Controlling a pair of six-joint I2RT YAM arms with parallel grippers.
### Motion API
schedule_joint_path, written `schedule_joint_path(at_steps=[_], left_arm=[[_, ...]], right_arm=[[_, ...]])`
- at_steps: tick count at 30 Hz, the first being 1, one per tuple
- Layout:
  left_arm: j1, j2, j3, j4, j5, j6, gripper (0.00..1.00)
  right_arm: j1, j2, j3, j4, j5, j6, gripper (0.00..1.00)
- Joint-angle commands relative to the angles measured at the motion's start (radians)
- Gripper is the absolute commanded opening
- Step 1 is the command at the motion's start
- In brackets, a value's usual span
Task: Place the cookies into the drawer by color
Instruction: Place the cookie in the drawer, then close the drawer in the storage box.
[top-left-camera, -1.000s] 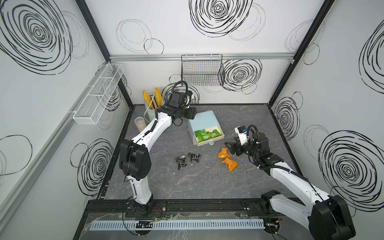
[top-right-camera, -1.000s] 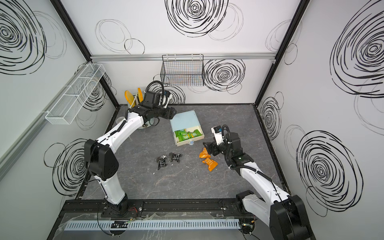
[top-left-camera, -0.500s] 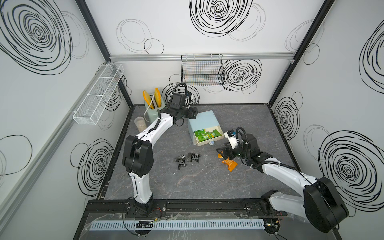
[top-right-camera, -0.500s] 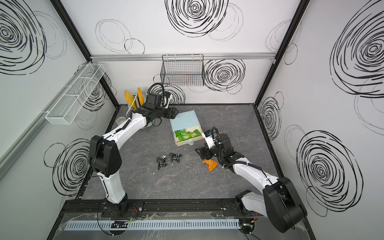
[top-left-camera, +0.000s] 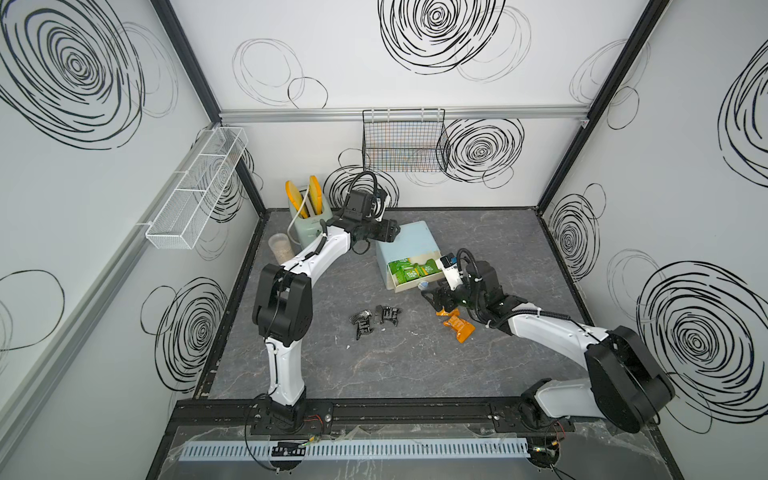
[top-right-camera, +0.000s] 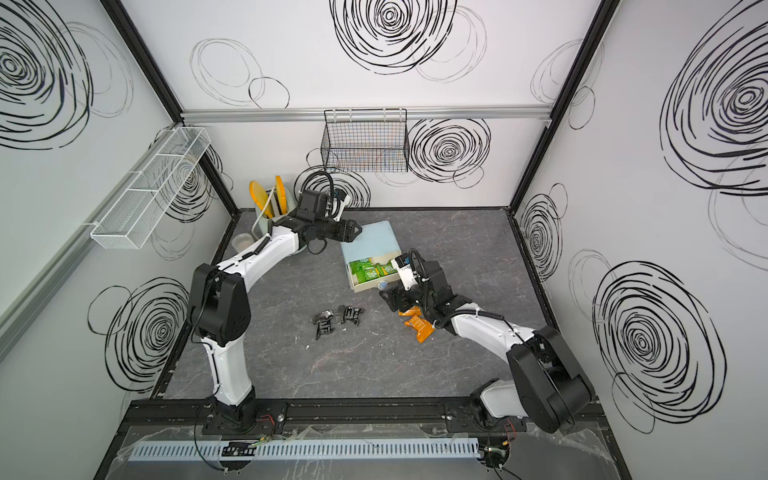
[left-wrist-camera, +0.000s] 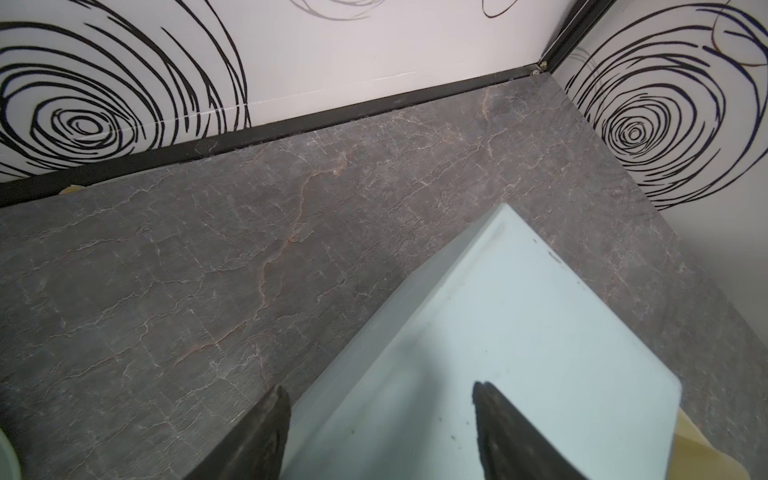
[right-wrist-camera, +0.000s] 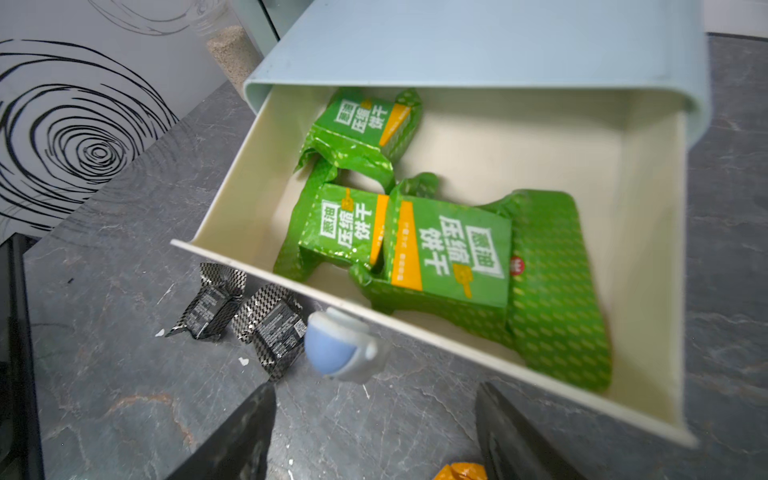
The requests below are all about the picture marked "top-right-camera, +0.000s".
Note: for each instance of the orange cookie packet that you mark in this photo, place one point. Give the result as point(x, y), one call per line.
point(413, 311)
point(423, 328)

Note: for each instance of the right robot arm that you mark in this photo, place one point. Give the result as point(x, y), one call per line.
point(548, 384)

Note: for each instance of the yellow toast slice right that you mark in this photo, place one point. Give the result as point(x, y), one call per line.
point(281, 195)

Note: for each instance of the yellow toast slice left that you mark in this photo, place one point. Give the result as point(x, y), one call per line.
point(261, 199)

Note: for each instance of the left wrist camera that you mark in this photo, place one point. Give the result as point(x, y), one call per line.
point(337, 203)

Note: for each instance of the black wire wall basket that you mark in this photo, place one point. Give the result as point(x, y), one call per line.
point(366, 140)

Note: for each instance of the orange cookie packet upper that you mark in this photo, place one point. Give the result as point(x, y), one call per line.
point(413, 311)

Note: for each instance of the slotted grey cable duct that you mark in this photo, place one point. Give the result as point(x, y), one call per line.
point(276, 450)

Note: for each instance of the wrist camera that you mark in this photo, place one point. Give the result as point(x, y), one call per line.
point(337, 203)
point(405, 270)

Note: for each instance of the green cookie packet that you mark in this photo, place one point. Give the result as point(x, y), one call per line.
point(385, 269)
point(361, 278)
point(364, 266)

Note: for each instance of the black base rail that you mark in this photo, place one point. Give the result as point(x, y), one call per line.
point(454, 414)

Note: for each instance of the mint green toaster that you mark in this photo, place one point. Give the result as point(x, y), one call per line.
point(263, 226)

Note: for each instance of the clear plastic cup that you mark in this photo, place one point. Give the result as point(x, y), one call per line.
point(242, 241)

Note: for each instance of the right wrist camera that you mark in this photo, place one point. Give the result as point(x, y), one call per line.
point(405, 270)

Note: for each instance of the cream drawer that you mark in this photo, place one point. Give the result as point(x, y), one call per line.
point(379, 283)

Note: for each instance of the yellow toast slice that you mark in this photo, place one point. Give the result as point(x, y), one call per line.
point(281, 195)
point(261, 199)

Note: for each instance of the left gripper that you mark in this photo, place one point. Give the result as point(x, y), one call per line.
point(346, 233)

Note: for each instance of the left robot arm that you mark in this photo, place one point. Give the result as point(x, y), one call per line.
point(219, 308)

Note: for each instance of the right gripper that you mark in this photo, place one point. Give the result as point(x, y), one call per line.
point(397, 295)

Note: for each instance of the blue cream drawer cabinet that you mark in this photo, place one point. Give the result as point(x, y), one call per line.
point(376, 240)

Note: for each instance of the white mesh wall shelf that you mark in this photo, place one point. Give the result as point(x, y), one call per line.
point(170, 184)

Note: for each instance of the orange cookie packet lower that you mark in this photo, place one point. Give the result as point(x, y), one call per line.
point(423, 328)

